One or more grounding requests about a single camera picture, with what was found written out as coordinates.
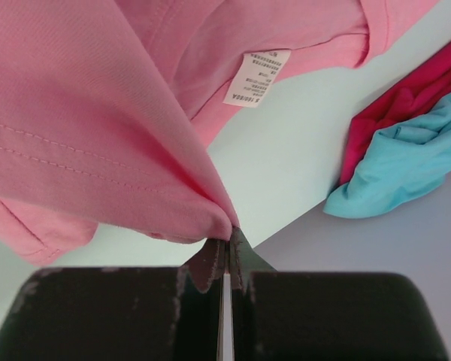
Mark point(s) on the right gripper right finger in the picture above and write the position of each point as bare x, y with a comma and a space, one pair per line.
326, 315

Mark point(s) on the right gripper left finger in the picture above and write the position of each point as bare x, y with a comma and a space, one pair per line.
119, 313

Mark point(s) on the pink t shirt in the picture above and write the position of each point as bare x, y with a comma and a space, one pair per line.
107, 107

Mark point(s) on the folded light blue t shirt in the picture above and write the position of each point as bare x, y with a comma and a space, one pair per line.
402, 163

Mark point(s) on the folded red t shirt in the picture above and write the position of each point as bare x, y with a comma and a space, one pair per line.
414, 95

